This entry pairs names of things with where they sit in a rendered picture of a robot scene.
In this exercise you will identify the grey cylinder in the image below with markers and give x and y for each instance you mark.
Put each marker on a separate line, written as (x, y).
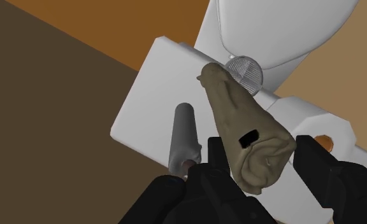
(183, 133)

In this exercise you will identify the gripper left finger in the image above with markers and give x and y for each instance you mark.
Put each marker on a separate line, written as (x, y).
(202, 198)

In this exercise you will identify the tan crumpled cloth bag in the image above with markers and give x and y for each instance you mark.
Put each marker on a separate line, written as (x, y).
(233, 108)

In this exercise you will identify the white paper roll orange core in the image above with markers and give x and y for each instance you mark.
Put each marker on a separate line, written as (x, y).
(307, 118)

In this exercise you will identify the clear ribbed round glass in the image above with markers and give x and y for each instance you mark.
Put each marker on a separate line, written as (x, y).
(249, 77)

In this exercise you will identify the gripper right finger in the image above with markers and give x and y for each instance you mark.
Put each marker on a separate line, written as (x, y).
(351, 189)

